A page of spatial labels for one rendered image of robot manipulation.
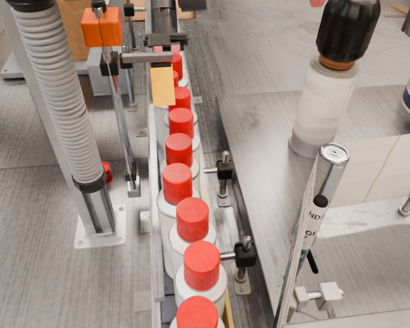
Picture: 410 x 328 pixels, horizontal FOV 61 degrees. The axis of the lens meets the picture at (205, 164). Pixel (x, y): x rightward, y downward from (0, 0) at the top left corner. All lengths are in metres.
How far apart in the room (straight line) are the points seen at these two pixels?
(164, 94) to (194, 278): 0.26
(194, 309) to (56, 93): 0.20
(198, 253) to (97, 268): 0.33
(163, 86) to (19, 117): 0.55
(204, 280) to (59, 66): 0.21
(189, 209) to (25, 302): 0.36
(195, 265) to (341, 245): 0.34
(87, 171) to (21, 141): 0.54
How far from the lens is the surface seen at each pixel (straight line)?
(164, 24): 0.82
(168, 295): 0.53
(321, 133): 0.68
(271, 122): 0.79
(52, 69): 0.30
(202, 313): 0.29
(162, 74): 0.49
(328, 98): 0.64
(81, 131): 0.33
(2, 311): 0.64
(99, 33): 0.44
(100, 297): 0.60
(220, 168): 0.61
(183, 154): 0.41
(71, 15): 1.05
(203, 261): 0.31
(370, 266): 0.60
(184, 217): 0.34
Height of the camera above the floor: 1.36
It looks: 45 degrees down
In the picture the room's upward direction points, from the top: 1 degrees clockwise
